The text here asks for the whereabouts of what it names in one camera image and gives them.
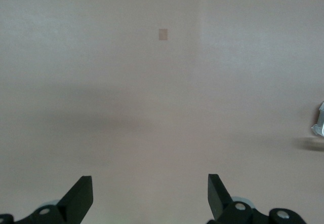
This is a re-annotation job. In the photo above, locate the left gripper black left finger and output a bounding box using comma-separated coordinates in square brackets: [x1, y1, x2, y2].
[0, 175, 94, 224]

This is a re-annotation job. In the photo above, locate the clear plastic egg box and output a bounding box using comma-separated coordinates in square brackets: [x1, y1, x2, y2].
[311, 101, 324, 137]

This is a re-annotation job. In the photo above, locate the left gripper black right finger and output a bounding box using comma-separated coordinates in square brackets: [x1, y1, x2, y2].
[207, 173, 308, 224]

